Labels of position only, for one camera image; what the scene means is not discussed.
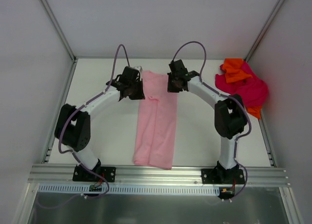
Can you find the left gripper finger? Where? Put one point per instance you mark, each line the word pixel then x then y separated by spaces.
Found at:
pixel 122 96
pixel 138 93

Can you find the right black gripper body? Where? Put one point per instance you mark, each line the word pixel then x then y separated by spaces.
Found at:
pixel 173 85

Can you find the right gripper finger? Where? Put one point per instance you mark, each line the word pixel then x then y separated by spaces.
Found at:
pixel 184 87
pixel 171 88

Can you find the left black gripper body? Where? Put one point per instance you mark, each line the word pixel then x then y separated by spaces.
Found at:
pixel 136 91

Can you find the pink t-shirt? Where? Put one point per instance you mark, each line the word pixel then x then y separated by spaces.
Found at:
pixel 156 123

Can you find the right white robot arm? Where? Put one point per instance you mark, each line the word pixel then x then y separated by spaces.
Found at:
pixel 230 117

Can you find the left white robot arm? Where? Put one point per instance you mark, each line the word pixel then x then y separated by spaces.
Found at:
pixel 73 129

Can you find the orange t-shirt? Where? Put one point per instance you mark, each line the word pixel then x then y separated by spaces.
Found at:
pixel 233 70

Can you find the magenta t-shirt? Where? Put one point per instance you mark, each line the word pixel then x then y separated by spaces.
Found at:
pixel 253 91

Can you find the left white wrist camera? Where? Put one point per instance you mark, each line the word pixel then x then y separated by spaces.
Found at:
pixel 139 68

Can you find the left black base bracket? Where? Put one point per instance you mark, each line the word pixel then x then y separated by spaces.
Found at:
pixel 81 174

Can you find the black base bracket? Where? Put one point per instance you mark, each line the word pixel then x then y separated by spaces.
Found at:
pixel 220 175
pixel 81 174

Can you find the left aluminium corner post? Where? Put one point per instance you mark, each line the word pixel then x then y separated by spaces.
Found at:
pixel 56 26

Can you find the aluminium corner post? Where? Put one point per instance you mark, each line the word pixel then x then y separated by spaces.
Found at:
pixel 271 17
pixel 56 26

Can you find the right black base bracket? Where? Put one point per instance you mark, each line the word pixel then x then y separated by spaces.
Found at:
pixel 220 175

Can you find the white slotted cable duct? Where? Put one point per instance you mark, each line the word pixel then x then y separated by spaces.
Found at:
pixel 130 189

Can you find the aluminium mounting rail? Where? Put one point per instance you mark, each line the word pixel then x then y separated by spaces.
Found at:
pixel 139 175

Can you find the right aluminium corner post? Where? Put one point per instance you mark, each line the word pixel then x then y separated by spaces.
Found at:
pixel 271 17

